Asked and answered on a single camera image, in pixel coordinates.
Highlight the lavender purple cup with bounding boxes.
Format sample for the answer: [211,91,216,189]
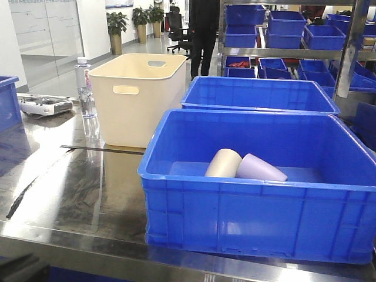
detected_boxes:
[236,153,288,182]

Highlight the beige cup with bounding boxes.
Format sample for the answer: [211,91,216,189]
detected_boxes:
[205,148,242,177]

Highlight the large blue plastic bin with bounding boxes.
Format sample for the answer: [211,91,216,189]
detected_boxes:
[138,109,375,264]

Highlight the blue bin at left edge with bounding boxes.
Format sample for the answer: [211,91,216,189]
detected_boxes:
[0,76,22,133]

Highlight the cream plastic basket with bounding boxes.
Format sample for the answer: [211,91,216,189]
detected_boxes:
[88,53,187,147]

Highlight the clear water bottle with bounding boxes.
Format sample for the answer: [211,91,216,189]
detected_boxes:
[75,56,97,119]

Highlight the black office chair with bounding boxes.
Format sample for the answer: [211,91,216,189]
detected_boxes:
[166,10,192,57]

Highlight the person in black clothes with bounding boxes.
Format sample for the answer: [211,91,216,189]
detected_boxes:
[189,0,220,80]

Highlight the potted plant gold pot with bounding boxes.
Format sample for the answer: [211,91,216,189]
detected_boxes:
[106,12,128,55]

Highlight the white remote controller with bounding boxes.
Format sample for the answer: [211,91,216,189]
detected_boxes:
[18,96,73,116]

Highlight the steel shelving with bins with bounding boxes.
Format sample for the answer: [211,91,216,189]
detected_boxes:
[217,1,375,112]

